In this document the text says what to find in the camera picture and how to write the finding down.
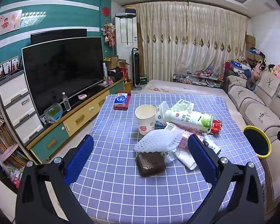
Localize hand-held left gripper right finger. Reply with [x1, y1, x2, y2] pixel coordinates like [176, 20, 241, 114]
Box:
[187, 134, 265, 224]

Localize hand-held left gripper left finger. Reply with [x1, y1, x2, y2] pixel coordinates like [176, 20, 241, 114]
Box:
[15, 135, 94, 224]

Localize pink carton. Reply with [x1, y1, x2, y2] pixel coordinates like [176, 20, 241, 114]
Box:
[164, 124, 204, 151]

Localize yellow rimmed dark bin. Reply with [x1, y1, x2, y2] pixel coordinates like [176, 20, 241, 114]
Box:
[243, 125, 271, 160]

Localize white bottle green label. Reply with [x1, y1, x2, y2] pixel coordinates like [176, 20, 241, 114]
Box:
[164, 109, 214, 134]

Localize white foam fruit net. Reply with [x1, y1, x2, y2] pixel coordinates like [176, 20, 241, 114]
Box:
[134, 129, 183, 154]

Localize brown plastic tray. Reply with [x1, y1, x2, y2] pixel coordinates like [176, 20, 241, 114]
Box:
[135, 152, 166, 178]

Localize white green printed packet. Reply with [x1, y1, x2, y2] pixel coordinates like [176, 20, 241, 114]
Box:
[170, 99, 195, 112]

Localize white paper cup pink print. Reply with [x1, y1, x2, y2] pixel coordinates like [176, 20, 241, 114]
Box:
[135, 105, 157, 136]

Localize small white tube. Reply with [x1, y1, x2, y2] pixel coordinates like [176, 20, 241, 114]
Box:
[203, 134, 221, 154]

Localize green yellow television cabinet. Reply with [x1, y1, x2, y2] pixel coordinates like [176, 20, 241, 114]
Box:
[26, 78, 126, 164]

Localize beige sofa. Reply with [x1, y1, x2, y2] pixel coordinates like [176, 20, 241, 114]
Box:
[226, 71, 280, 215]

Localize blue checked tablecloth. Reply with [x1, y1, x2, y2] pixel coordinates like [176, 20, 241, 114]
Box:
[69, 93, 265, 224]

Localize clear plastic container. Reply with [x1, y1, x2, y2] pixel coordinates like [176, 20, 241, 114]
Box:
[44, 103, 63, 124]

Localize clear water bottle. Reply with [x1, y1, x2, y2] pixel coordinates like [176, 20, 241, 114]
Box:
[62, 92, 71, 112]

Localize white blue yogurt cup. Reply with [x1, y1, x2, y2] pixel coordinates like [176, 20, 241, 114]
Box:
[155, 101, 171, 127]

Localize flat red box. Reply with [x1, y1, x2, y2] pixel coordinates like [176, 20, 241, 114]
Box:
[113, 92, 131, 111]

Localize white blue tissue pack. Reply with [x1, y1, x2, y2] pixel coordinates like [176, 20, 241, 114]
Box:
[113, 93, 128, 105]

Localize pile of plush toys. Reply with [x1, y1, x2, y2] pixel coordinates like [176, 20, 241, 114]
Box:
[223, 47, 280, 84]

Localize white plastic drawer unit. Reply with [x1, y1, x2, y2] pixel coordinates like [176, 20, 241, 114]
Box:
[0, 70, 45, 146]

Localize low shelf with clutter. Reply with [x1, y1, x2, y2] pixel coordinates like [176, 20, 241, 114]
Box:
[173, 70, 224, 88]

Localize shelf of books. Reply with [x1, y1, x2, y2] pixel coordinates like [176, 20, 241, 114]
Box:
[0, 75, 31, 189]

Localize large black television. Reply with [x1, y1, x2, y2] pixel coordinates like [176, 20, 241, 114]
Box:
[21, 37, 105, 117]

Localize stack of brown cardboard boxes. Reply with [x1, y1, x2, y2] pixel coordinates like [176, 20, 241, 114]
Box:
[245, 35, 257, 61]

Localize pile of open cardboard boxes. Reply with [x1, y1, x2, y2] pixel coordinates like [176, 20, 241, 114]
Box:
[105, 55, 131, 75]

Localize grey tower fan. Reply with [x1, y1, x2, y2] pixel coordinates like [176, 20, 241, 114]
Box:
[131, 47, 143, 91]

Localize beige patterned curtain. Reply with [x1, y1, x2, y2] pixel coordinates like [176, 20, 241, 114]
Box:
[126, 2, 248, 81]

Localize hanging flower decoration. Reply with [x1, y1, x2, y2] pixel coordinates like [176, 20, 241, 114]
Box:
[101, 20, 116, 47]

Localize white standing air conditioner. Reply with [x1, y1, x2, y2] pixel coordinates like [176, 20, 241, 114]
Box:
[114, 13, 139, 75]

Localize row of wall photos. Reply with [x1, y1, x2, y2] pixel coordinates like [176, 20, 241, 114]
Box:
[0, 56, 20, 78]

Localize silver glitter wall decoration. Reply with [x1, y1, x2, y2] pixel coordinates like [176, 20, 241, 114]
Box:
[21, 11, 47, 27]

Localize cartoon wall poster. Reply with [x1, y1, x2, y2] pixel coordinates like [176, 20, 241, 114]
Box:
[0, 10, 22, 37]

